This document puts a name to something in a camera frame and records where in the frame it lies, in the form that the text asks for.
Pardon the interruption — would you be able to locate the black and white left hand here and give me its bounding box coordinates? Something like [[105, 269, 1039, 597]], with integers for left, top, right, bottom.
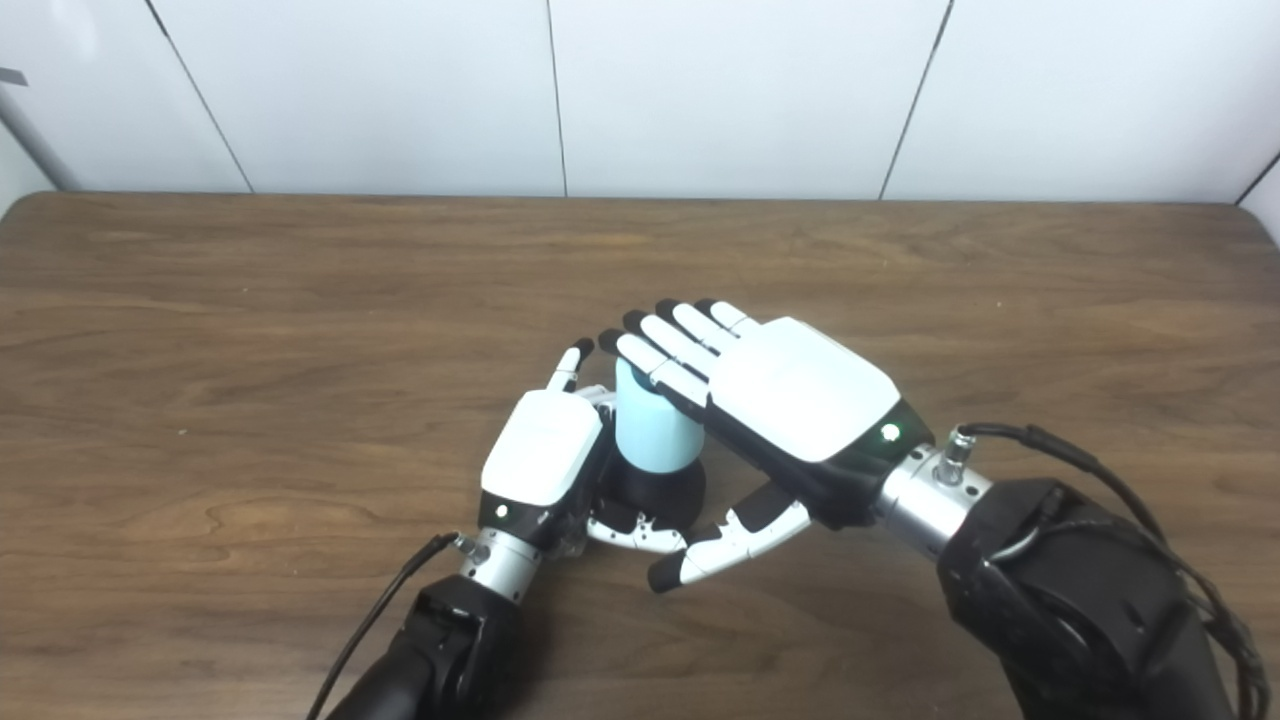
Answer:
[[477, 336, 703, 558]]

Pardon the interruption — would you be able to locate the light-blue hose piece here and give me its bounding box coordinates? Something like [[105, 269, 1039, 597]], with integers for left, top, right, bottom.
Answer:
[[612, 356, 707, 475]]

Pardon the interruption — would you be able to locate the black flared nozzle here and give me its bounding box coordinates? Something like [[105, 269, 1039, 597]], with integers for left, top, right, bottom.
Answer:
[[599, 453, 708, 533]]

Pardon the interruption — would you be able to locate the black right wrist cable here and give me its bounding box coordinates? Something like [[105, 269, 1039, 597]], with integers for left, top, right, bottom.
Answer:
[[939, 421, 1272, 720]]

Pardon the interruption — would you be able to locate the black and white right hand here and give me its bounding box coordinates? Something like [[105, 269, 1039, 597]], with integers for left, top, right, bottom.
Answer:
[[597, 297, 937, 596]]

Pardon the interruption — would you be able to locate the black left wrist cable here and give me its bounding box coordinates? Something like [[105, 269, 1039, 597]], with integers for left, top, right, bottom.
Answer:
[[304, 531, 492, 720]]

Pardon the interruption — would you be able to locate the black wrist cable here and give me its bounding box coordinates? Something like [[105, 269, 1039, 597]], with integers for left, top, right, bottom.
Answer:
[[939, 421, 1272, 720], [304, 531, 492, 720]]

